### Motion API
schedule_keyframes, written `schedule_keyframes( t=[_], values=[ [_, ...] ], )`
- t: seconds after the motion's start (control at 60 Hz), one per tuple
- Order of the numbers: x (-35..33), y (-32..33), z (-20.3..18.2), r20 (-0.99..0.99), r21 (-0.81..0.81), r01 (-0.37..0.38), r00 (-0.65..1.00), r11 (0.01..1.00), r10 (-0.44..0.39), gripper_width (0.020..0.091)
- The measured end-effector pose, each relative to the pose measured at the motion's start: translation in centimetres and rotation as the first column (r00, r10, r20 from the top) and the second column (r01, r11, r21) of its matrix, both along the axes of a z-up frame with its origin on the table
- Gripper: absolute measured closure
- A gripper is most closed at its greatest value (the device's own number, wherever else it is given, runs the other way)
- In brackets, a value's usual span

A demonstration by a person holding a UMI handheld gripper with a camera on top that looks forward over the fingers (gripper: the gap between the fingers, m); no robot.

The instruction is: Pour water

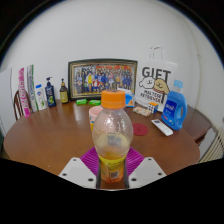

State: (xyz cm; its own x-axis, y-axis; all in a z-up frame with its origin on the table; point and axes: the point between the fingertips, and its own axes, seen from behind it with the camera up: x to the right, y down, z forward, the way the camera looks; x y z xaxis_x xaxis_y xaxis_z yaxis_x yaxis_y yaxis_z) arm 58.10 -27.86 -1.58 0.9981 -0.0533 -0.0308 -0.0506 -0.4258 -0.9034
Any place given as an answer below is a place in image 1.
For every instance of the white radiator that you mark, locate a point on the white radiator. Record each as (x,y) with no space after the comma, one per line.
(213,146)

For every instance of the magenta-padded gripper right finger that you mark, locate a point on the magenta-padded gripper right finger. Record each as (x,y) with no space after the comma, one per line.
(146,171)

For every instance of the small patterned pouch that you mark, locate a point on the small patterned pouch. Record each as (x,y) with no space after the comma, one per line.
(142,111)

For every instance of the white printed tall tube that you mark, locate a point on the white printed tall tube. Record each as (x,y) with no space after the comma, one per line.
(32,88)

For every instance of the amber pump bottle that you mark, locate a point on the amber pump bottle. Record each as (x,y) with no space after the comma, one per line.
(64,94)

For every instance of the framed group photo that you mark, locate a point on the framed group photo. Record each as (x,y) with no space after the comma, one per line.
(101,80)

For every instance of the white remote control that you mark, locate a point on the white remote control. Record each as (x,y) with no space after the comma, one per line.
(162,127)

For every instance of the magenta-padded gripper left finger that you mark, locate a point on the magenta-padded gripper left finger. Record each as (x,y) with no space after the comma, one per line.
(78,171)

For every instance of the pink ceramic mug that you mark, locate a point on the pink ceramic mug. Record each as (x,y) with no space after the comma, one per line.
(94,113)

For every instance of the blue detergent bottle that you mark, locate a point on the blue detergent bottle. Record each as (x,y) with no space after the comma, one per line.
(174,110)

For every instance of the white shampoo bottle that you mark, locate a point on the white shampoo bottle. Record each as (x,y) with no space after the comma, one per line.
(40,99)

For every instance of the pink printed tall tube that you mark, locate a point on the pink printed tall tube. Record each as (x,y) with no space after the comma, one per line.
(24,95)

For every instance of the dark blue pump bottle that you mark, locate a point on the dark blue pump bottle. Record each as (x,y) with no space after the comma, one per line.
(50,95)

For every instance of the orange-capped juice bottle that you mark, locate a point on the orange-capped juice bottle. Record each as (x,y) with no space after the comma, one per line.
(112,133)

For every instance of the brown wooden chair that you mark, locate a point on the brown wooden chair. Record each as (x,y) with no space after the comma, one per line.
(18,105)

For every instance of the flat round red coaster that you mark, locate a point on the flat round red coaster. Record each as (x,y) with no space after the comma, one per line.
(140,129)

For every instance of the colourful puzzle cube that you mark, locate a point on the colourful puzzle cube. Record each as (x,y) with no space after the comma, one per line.
(153,107)

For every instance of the white paper gift bag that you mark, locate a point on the white paper gift bag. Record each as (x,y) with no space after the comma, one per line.
(156,83)

